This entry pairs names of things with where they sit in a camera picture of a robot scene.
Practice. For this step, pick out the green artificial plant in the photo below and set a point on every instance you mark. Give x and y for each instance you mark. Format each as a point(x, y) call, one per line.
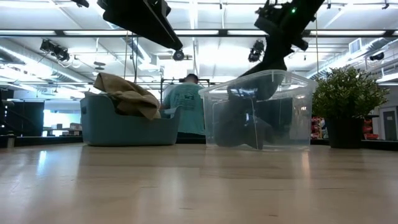
point(348, 93)

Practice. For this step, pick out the black plant pot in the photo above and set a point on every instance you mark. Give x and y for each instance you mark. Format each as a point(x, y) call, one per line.
point(343, 133)

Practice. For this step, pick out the person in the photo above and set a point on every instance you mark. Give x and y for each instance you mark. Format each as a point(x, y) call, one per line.
point(186, 105)

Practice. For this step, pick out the round black ceiling lamp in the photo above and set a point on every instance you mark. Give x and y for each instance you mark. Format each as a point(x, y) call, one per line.
point(178, 55)

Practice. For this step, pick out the blue plastic bin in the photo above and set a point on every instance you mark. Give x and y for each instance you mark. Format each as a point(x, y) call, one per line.
point(124, 130)

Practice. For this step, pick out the black shelving unit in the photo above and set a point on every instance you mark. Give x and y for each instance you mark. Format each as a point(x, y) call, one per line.
point(25, 118)

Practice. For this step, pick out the black ceiling spotlight cluster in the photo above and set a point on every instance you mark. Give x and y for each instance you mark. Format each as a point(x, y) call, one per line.
point(56, 51)

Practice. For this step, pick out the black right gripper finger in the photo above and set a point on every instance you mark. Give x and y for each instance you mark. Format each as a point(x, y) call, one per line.
point(280, 53)
point(261, 71)

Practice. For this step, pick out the black overhead frame bar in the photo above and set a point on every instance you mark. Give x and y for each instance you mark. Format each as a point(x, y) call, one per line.
point(217, 32)

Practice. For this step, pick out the clear plastic bin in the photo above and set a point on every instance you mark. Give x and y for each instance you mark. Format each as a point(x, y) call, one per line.
point(298, 124)

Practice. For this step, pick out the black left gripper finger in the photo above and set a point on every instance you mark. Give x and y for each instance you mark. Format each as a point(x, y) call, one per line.
point(146, 29)
point(164, 23)

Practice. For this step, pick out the black overhead camera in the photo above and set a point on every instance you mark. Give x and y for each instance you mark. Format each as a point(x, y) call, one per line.
point(256, 51)

